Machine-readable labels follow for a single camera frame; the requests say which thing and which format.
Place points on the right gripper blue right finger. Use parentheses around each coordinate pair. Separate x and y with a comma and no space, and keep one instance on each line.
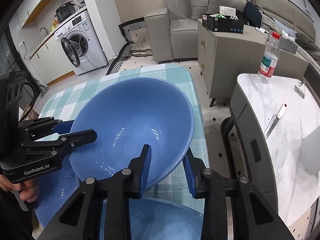
(204,183)

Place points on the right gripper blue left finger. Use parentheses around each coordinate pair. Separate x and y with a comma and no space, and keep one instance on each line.
(129,183)

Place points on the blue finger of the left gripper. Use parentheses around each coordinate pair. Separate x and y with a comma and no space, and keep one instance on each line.
(69,141)
(63,127)

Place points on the blue bowl front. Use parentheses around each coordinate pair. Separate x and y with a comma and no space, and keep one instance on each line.
(126,116)

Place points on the blue bowl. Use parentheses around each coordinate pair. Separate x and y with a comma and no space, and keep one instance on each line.
(55,189)
(126,116)
(153,218)

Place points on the white kitchen counter cabinets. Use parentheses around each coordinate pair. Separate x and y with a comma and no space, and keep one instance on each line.
(48,62)

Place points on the left hand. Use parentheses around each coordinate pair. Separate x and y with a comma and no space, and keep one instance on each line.
(29,190)

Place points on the teal checked tablecloth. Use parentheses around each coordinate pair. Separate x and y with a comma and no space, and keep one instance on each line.
(65,105)

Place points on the blue bowl back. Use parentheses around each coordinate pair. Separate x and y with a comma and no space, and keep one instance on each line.
(153,218)

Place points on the blue bowl right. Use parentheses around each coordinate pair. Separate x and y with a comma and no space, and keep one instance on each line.
(55,189)

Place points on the white washing machine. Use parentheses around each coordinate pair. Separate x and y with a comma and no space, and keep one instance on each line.
(80,43)

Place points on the white marble coffee table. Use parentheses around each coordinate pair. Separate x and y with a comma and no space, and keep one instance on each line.
(275,164)

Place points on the knife on table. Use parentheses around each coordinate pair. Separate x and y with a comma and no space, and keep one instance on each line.
(274,120)

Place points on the white electric kettle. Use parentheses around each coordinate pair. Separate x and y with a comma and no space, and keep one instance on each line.
(310,152)

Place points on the black patterned floor mat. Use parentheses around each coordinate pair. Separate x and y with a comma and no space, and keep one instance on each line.
(137,43)

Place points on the black rice cooker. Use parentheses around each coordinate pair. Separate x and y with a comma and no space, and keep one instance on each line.
(64,11)

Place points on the grey side cabinet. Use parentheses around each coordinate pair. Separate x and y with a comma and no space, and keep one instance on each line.
(223,56)

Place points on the plastic water bottle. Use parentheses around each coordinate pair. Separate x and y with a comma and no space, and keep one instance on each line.
(270,58)

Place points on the grey sofa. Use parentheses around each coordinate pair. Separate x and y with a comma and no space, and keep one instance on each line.
(172,29)

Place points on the black box on cabinet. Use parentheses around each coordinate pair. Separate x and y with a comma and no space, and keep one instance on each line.
(226,25)

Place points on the grey cushion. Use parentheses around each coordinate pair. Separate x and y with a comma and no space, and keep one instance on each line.
(213,6)

